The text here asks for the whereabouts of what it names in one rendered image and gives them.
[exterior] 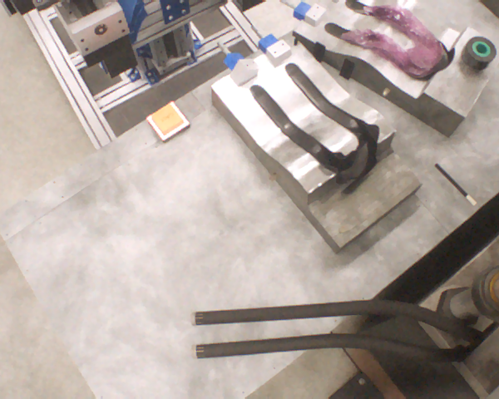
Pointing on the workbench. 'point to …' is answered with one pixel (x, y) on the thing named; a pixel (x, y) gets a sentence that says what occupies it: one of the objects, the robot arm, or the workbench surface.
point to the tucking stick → (456, 184)
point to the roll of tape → (478, 52)
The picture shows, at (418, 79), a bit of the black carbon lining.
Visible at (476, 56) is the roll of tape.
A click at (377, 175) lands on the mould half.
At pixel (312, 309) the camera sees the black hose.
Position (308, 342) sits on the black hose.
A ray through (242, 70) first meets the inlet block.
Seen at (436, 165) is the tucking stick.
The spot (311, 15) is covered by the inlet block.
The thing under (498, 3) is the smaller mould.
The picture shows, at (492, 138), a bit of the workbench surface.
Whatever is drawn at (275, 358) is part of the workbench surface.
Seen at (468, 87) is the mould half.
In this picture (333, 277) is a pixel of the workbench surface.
